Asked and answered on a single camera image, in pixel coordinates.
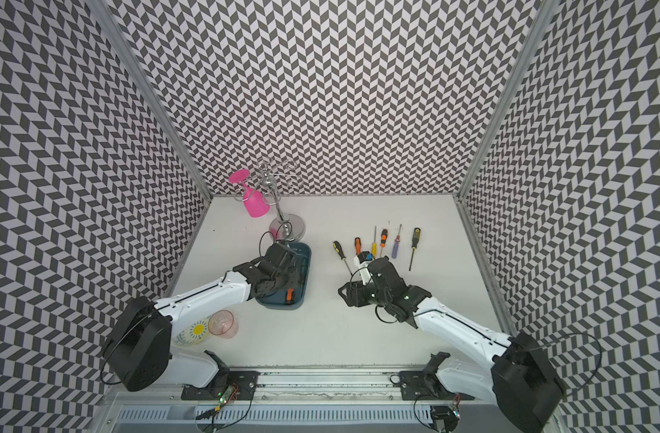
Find orange black long screwdriver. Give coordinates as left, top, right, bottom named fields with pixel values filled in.
left=285, top=289, right=294, bottom=305

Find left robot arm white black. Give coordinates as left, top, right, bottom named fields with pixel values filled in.
left=101, top=243, right=300, bottom=392

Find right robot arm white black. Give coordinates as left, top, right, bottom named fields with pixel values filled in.
left=338, top=252, right=568, bottom=432

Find teal plastic storage box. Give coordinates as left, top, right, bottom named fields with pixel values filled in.
left=257, top=243, right=312, bottom=310

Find yellow slim screwdriver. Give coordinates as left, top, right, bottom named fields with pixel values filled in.
left=371, top=226, right=378, bottom=261

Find purple red screwdriver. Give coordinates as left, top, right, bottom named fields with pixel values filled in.
left=391, top=225, right=402, bottom=259

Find orange black small screwdriver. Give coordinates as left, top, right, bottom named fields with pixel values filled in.
left=378, top=228, right=389, bottom=257

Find black yellow far screwdriver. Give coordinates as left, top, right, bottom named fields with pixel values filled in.
left=409, top=227, right=421, bottom=271

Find clear pink plastic cup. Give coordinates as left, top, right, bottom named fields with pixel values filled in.
left=208, top=310, right=238, bottom=339

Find pink plastic wine glass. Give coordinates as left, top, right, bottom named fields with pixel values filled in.
left=228, top=169, right=270, bottom=218

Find yellow patterned plate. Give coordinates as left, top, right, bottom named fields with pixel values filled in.
left=172, top=318, right=210, bottom=347

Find chrome glass holder stand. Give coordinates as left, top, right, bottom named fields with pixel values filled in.
left=254, top=157, right=306, bottom=243

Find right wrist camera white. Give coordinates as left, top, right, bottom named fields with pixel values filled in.
left=353, top=251, right=373, bottom=285

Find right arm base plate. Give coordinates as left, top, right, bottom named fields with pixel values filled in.
left=398, top=371, right=456, bottom=402

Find aluminium front rail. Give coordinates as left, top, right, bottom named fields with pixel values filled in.
left=99, top=367, right=548, bottom=407

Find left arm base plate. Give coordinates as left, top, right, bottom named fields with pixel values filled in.
left=181, top=370, right=260, bottom=402

